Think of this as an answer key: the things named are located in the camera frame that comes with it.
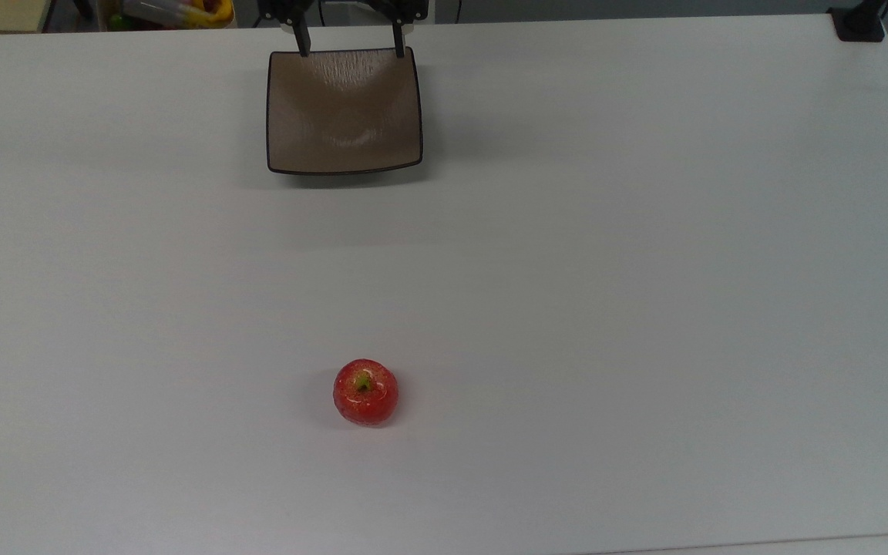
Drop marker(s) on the square brown ceramic plate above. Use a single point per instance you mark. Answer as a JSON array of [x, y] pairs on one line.
[[344, 116]]

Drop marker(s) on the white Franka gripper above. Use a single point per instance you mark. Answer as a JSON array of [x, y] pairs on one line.
[[282, 8]]

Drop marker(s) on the black table clamp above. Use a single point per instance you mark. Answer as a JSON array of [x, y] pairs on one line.
[[859, 23]]

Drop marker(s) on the red apple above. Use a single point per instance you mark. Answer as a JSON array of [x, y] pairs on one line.
[[365, 393]]

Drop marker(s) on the bag of colourful items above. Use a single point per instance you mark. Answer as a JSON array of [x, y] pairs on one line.
[[182, 12]]

